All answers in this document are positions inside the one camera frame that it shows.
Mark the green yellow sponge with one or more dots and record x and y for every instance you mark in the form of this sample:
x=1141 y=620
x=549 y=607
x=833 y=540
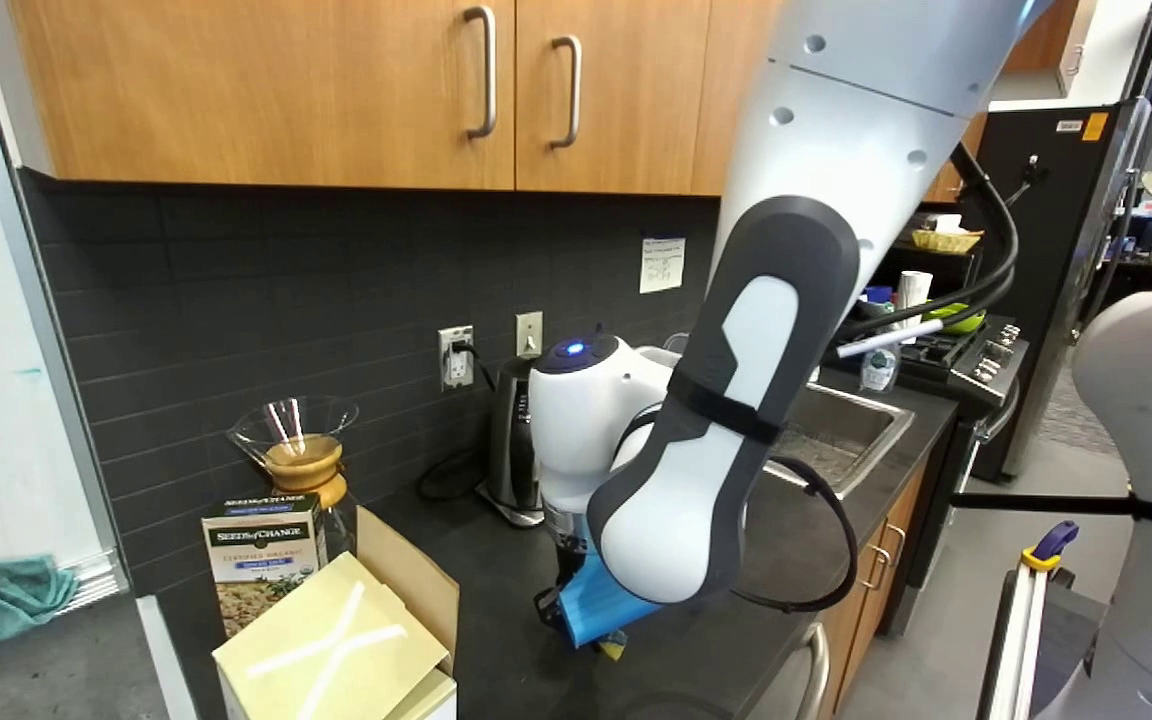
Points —
x=613 y=649

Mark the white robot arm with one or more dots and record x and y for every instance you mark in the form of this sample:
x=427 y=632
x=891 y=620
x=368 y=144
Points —
x=645 y=457

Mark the white paper note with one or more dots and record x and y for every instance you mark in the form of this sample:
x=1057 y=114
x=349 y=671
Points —
x=662 y=260

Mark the stainless steel kettle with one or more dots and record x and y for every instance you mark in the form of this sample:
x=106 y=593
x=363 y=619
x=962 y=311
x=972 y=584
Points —
x=511 y=482

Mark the stainless steel sink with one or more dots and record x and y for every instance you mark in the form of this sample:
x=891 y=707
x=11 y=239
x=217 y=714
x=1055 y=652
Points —
x=839 y=432

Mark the glass pour-over coffee maker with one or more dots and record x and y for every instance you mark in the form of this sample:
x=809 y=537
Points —
x=299 y=442

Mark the white cardboard box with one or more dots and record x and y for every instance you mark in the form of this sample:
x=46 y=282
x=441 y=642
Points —
x=364 y=636

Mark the coffee filter box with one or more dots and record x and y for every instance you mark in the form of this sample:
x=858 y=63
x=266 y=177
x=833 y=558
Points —
x=257 y=554

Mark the wall power outlet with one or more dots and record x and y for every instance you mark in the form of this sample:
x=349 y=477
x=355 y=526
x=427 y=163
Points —
x=531 y=334
x=457 y=367

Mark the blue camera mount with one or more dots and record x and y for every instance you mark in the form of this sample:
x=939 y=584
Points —
x=595 y=607

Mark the wooden wall cabinets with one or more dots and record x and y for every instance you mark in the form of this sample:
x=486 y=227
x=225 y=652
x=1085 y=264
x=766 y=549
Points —
x=629 y=97

